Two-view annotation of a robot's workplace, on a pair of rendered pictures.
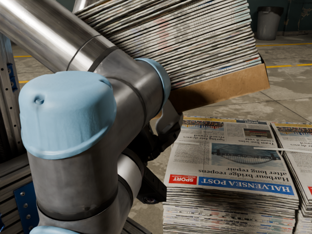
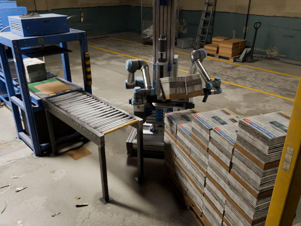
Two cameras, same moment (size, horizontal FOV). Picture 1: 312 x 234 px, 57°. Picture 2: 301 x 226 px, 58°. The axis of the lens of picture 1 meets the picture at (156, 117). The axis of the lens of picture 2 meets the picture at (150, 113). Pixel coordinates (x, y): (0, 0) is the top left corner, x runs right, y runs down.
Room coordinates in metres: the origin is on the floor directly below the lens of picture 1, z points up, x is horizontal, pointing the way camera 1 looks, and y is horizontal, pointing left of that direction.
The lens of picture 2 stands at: (-1.01, -2.27, 2.08)
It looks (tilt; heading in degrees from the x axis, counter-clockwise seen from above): 25 degrees down; 59
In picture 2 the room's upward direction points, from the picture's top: straight up
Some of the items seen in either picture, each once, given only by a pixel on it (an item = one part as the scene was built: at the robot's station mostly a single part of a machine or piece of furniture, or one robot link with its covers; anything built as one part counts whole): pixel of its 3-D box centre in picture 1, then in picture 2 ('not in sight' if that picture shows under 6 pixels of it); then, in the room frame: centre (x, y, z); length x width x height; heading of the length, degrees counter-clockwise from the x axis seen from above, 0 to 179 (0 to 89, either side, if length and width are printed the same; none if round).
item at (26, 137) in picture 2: not in sight; (53, 113); (-0.37, 1.61, 0.38); 0.94 x 0.69 x 0.63; 12
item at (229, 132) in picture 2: not in sight; (242, 132); (0.55, -1.04, 1.06); 0.37 x 0.28 x 0.01; 170
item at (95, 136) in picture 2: not in sight; (68, 119); (-0.40, 0.56, 0.74); 1.34 x 0.05 x 0.12; 102
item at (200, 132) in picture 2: not in sight; (217, 129); (0.58, -0.75, 0.95); 0.38 x 0.29 x 0.23; 171
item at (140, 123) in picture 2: not in sight; (105, 106); (0.09, 0.67, 0.74); 1.34 x 0.05 x 0.12; 102
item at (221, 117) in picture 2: not in sight; (217, 117); (0.56, -0.75, 1.06); 0.37 x 0.29 x 0.01; 171
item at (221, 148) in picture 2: not in sight; (239, 145); (0.53, -1.04, 0.95); 0.38 x 0.29 x 0.23; 170
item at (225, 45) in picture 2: not in sight; (224, 48); (5.60, 4.17, 0.28); 1.20 x 0.83 x 0.57; 102
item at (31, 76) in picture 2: not in sight; (32, 69); (-0.49, 2.17, 0.93); 0.38 x 0.30 x 0.26; 102
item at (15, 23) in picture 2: not in sight; (39, 24); (-0.37, 1.61, 1.65); 0.60 x 0.45 x 0.20; 12
